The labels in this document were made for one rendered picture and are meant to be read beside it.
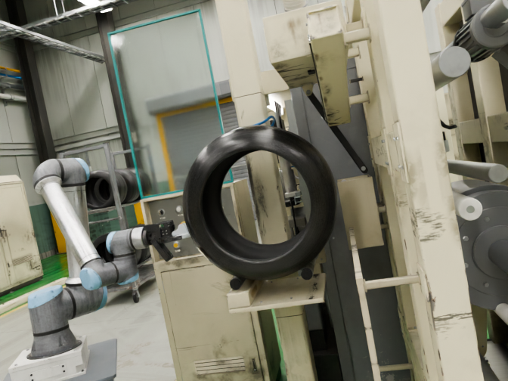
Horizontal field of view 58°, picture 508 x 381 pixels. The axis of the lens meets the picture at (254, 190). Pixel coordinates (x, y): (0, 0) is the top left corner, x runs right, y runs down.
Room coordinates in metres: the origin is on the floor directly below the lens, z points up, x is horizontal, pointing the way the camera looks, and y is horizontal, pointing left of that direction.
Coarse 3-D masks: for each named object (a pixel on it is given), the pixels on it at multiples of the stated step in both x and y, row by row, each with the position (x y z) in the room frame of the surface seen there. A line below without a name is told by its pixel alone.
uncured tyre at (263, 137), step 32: (256, 128) 1.71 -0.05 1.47; (224, 160) 1.99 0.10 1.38; (288, 160) 1.65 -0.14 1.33; (320, 160) 1.67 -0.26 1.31; (192, 192) 1.73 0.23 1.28; (320, 192) 1.64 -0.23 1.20; (192, 224) 1.74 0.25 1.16; (224, 224) 2.00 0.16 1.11; (320, 224) 1.64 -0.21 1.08; (224, 256) 1.71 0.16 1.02; (256, 256) 1.97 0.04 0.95; (288, 256) 1.67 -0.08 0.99
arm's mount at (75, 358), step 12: (84, 336) 2.16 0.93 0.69; (72, 348) 1.97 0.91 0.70; (84, 348) 2.05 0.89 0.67; (24, 360) 1.93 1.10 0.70; (36, 360) 1.90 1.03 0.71; (48, 360) 1.89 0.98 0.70; (60, 360) 1.90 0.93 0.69; (72, 360) 1.91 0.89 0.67; (84, 360) 1.98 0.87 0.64; (12, 372) 1.85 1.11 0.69; (24, 372) 1.86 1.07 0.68; (36, 372) 1.87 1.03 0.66; (48, 372) 1.88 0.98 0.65; (60, 372) 1.89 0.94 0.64; (72, 372) 1.91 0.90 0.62; (84, 372) 1.92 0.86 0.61
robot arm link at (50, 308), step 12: (48, 288) 2.06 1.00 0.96; (60, 288) 2.04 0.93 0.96; (36, 300) 1.96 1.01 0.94; (48, 300) 1.97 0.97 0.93; (60, 300) 2.01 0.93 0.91; (72, 300) 2.05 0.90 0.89; (36, 312) 1.96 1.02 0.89; (48, 312) 1.97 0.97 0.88; (60, 312) 2.00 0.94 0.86; (72, 312) 2.04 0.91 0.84; (36, 324) 1.96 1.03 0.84; (48, 324) 1.96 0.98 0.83; (60, 324) 1.99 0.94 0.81
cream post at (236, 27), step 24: (216, 0) 2.10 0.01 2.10; (240, 0) 2.08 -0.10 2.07; (240, 24) 2.08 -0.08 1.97; (240, 48) 2.09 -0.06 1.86; (240, 72) 2.09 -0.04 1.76; (240, 96) 2.10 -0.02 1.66; (264, 96) 2.17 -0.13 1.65; (240, 120) 2.10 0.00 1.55; (264, 168) 2.09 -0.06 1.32; (264, 192) 2.09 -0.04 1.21; (264, 216) 2.10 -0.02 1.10; (264, 240) 2.10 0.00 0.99; (288, 312) 2.09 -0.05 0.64; (288, 336) 2.09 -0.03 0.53; (288, 360) 2.10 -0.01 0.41; (312, 360) 2.13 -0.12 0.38
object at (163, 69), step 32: (128, 32) 2.59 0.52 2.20; (160, 32) 2.56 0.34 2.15; (192, 32) 2.52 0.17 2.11; (128, 64) 2.60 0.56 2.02; (160, 64) 2.57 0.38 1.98; (192, 64) 2.53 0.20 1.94; (128, 96) 2.61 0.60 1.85; (160, 96) 2.57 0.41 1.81; (192, 96) 2.54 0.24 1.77; (128, 128) 2.61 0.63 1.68; (160, 128) 2.58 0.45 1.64; (192, 128) 2.54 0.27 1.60; (160, 160) 2.59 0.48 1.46; (192, 160) 2.55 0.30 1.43; (160, 192) 2.59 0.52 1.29
